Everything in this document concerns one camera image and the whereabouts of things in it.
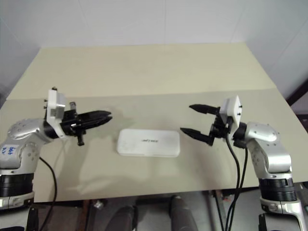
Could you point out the maroon furniture frame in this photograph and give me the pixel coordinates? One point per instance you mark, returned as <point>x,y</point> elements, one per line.
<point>302,101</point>

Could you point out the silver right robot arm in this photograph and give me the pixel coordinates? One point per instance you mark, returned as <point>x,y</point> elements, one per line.
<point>264,134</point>

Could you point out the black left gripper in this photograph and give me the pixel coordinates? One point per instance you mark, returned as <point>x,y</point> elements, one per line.
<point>72,122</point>

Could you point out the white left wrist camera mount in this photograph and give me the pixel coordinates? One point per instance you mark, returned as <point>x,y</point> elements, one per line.
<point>54,106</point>

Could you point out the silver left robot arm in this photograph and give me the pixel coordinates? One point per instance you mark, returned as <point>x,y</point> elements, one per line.
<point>24,130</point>

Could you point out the dark rounded shape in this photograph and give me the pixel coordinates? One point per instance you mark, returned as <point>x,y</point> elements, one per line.
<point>180,214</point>
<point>125,219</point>

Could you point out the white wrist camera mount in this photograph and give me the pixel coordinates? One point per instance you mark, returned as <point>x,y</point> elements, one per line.
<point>232,108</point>
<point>54,106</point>

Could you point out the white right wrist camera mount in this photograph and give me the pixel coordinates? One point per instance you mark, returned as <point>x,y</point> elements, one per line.
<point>232,108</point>

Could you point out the white rectangular plastic case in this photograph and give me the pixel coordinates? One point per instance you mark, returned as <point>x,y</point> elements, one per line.
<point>149,143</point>

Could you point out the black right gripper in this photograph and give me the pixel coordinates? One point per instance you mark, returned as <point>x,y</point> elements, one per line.
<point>219,130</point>

